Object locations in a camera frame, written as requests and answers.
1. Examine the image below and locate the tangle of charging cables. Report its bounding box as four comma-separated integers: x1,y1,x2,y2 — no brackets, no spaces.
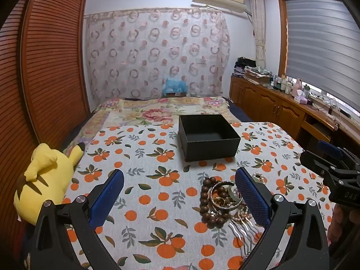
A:
309,94,352,119

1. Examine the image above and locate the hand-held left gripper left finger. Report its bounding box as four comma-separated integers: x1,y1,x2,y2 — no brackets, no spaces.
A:
28,169,126,270

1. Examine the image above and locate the brown wooden bead bracelet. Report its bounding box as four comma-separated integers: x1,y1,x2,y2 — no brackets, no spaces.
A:
200,177,234,229

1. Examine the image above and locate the silver hair comb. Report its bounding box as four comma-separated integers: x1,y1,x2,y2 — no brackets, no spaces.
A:
227,216,265,260

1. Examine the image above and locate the ring pattern wall curtain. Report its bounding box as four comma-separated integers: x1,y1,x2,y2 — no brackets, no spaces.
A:
84,8,232,104

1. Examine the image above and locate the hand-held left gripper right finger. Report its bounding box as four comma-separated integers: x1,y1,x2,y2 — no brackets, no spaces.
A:
235,167,330,270

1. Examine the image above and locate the pink bottle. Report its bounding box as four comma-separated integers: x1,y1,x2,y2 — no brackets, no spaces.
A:
292,78,303,96

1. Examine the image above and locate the blue plastic bag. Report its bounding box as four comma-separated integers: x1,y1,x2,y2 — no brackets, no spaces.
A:
162,78,188,97

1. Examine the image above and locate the yellow plush toy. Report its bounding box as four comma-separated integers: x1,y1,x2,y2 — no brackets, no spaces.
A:
14,143,86,226

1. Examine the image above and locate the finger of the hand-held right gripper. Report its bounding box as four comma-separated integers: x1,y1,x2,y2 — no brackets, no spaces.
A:
318,140,360,172
299,150,339,176

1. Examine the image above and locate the dark blue bed sheet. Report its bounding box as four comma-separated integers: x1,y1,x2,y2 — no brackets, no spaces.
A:
223,98,255,124

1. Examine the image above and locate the white pearl necklace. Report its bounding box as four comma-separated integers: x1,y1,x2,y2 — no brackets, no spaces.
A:
230,205,254,223

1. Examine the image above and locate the pink tissue box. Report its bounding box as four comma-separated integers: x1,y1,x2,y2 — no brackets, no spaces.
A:
294,90,310,104

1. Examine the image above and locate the floral bedspread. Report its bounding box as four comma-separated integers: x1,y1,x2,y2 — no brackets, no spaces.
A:
63,96,230,153

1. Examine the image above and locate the brown louvered wardrobe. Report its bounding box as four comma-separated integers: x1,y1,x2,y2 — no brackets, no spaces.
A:
0,0,91,231

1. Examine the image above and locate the orange fruit print cloth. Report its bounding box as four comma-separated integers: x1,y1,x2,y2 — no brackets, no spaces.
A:
60,121,336,270

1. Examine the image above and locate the black cardboard box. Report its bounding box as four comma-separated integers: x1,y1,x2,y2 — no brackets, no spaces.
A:
178,114,241,162

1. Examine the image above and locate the silver bangle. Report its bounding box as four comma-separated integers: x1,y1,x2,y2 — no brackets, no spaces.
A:
210,181,244,211

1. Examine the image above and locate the wooden window frame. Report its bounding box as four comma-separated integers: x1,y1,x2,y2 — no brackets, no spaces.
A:
277,0,291,77

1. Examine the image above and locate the tied patterned window curtain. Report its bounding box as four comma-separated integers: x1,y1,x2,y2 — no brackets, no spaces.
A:
249,0,267,70

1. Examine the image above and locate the stack of light folded fabrics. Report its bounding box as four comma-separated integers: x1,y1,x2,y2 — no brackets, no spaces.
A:
243,65,274,86

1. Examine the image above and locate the group of cosmetic bottles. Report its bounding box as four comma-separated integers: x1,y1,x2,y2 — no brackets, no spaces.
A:
271,74,295,95

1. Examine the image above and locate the long wooden cabinet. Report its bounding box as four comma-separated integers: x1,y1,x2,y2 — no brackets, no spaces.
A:
229,74,360,159

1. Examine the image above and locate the pearl flower bracelet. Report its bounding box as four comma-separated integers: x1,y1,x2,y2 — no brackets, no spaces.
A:
252,171,267,185

